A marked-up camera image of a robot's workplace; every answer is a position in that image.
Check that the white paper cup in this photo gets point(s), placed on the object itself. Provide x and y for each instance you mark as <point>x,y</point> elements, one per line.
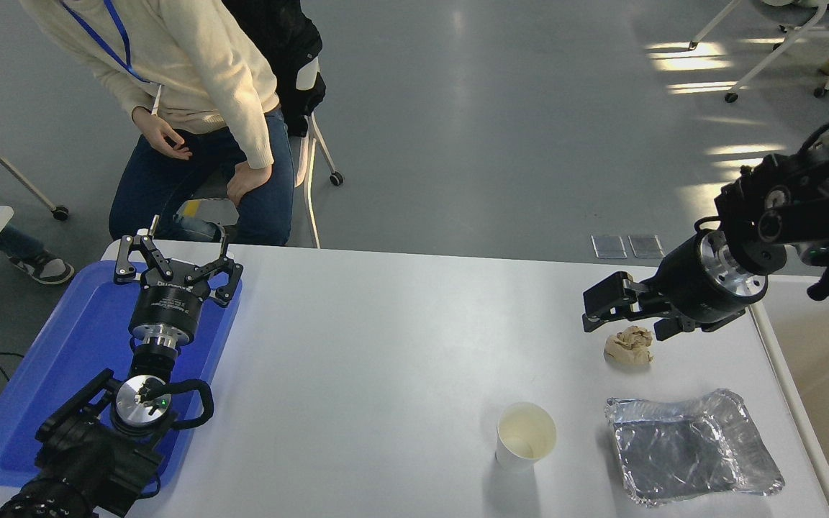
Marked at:
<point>522,450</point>

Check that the crumpled tan paper ball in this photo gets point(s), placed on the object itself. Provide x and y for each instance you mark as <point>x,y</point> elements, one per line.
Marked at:
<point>629,347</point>

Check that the white frame office chair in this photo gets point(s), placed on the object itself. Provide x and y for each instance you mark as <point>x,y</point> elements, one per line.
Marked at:
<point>304,155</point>

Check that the white frame wheeled chair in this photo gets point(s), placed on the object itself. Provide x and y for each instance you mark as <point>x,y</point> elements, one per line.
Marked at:
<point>789,8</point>

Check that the silver foil tray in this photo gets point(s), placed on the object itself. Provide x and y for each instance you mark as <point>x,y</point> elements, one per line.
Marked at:
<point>688,446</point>

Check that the person's right hand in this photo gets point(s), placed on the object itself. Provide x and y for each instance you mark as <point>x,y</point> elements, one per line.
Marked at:
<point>159,137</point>

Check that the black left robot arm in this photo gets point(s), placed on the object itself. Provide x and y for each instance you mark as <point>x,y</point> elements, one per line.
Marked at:
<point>91,460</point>

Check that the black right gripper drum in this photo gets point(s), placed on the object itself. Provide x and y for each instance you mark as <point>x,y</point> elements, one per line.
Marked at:
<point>684,288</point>

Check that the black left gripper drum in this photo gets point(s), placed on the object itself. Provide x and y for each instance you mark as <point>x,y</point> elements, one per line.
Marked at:
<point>166,306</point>

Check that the clear floor plate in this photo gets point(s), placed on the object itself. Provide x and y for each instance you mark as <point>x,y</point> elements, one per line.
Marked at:
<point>609,247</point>
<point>646,246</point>

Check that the person's left hand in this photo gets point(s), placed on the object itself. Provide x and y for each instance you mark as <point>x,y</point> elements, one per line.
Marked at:
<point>247,178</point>

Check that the blue plastic tray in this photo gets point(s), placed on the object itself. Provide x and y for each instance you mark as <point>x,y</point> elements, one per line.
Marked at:
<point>62,360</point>

